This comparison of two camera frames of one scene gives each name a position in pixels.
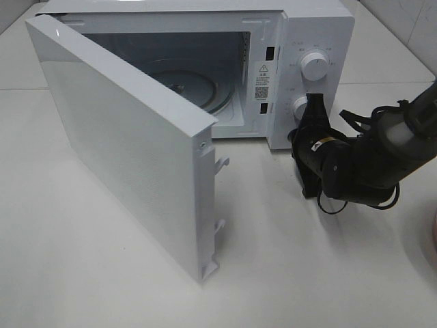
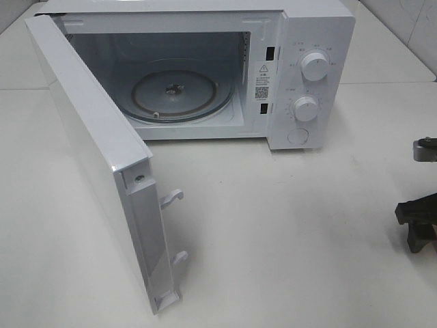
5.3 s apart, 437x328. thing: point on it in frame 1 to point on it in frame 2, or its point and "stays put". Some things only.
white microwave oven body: [247, 65] stays put
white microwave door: [163, 143] to [113, 165]
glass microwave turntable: [209, 91] stays put
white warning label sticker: [261, 81] stays put
